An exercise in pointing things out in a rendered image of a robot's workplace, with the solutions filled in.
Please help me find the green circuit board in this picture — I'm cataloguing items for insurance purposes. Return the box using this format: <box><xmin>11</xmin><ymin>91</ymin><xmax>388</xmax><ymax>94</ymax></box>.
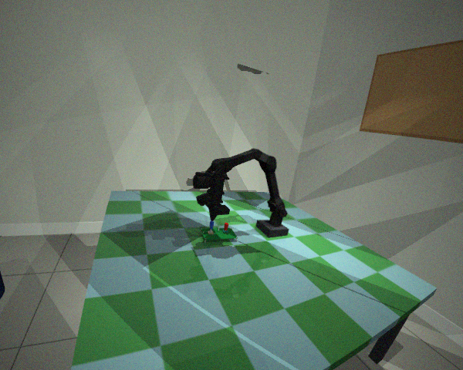
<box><xmin>200</xmin><ymin>221</ymin><xmax>238</xmax><ymax>242</ymax></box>

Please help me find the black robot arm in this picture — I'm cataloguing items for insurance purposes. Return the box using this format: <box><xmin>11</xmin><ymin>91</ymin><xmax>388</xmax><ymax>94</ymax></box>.
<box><xmin>193</xmin><ymin>148</ymin><xmax>287</xmax><ymax>227</ymax></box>

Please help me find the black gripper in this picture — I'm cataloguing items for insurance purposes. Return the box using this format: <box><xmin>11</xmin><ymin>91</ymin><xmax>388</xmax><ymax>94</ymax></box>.
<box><xmin>205</xmin><ymin>188</ymin><xmax>230</xmax><ymax>221</ymax></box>

